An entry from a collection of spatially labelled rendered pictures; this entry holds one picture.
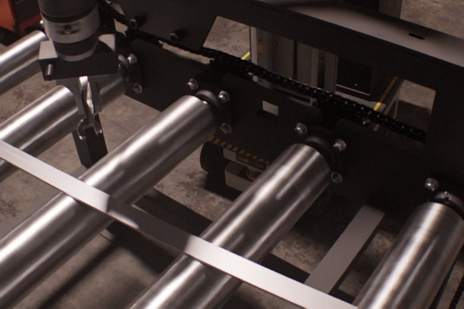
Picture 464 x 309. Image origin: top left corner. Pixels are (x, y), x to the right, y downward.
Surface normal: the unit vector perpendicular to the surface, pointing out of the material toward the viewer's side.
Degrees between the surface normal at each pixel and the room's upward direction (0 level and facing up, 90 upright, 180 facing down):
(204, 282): 31
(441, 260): 42
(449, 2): 0
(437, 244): 19
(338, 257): 0
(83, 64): 100
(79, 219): 48
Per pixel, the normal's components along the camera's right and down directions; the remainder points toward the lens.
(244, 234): 0.29, -0.54
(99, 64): 0.14, 0.75
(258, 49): -0.54, 0.56
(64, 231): 0.55, -0.25
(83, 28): 0.67, 0.57
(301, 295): -0.05, -0.77
